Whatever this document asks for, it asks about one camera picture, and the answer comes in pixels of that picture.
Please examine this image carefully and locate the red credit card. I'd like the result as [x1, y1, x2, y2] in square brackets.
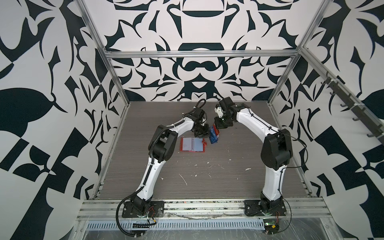
[212, 124, 220, 137]

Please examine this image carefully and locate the red leather card holder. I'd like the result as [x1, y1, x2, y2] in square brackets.
[180, 137, 207, 153]

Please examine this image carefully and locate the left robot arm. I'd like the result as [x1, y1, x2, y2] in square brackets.
[130, 107, 209, 215]

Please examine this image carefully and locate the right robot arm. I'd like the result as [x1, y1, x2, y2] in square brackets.
[215, 97, 293, 216]

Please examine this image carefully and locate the blue card stand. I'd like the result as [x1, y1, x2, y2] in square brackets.
[209, 128, 218, 144]

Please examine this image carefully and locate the green circuit board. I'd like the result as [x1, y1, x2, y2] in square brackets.
[263, 219, 280, 235]

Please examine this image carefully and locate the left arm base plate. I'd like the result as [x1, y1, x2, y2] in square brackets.
[122, 201, 165, 218]

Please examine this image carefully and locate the white slotted cable duct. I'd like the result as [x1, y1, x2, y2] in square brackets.
[87, 219, 265, 231]

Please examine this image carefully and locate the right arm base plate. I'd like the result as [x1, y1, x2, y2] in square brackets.
[244, 199, 287, 217]

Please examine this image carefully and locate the left black corrugated cable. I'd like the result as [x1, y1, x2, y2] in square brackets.
[115, 188, 151, 238]

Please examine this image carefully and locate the wall hook rack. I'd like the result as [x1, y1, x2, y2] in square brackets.
[320, 72, 384, 145]

